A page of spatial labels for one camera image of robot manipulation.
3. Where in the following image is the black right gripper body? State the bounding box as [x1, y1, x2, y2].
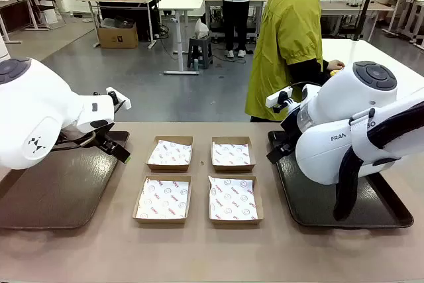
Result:
[280, 117, 301, 151]

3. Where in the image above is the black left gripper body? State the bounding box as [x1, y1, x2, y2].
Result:
[93, 129, 121, 154]

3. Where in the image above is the white printed paper liner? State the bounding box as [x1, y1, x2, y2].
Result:
[135, 178, 189, 220]
[208, 176, 258, 221]
[212, 142, 251, 167]
[148, 139, 192, 166]

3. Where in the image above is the kraft paper food box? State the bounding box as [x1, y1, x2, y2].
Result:
[132, 174, 193, 224]
[145, 135, 194, 173]
[207, 174, 265, 225]
[211, 136, 256, 173]

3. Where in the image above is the person's right forearm black sleeve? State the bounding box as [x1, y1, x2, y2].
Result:
[288, 59, 331, 84]

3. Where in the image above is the person's right hand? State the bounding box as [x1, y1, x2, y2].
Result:
[326, 59, 347, 72]

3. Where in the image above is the person in green jacket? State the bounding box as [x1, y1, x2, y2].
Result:
[244, 0, 347, 123]

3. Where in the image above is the cardboard box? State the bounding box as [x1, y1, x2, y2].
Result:
[97, 17, 139, 49]

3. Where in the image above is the large white table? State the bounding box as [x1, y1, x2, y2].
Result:
[321, 38, 424, 101]

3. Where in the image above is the dark plastic stool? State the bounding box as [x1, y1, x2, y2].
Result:
[187, 36, 214, 70]

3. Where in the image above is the white plastic bag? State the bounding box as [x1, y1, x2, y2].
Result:
[193, 18, 210, 40]

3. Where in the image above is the beige background work table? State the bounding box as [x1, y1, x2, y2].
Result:
[319, 0, 395, 37]

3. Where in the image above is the black office chair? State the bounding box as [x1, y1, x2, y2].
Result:
[34, 0, 67, 30]

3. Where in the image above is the white standing desk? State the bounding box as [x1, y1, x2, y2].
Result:
[158, 0, 205, 76]

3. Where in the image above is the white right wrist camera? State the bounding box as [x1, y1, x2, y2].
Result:
[266, 86, 295, 113]

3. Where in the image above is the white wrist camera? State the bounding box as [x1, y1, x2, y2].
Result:
[266, 86, 295, 113]
[105, 86, 132, 111]

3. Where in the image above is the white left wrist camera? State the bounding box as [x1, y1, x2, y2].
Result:
[105, 86, 132, 111]

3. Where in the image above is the black plastic tray with handles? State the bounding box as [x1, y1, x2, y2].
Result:
[267, 129, 415, 230]

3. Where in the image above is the brown plastic tray with handles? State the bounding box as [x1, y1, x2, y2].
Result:
[0, 130, 130, 230]

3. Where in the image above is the black right arm cable sleeve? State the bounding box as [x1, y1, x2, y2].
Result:
[333, 100, 424, 221]

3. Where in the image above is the black camera stand pole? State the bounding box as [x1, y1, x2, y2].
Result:
[352, 0, 382, 41]

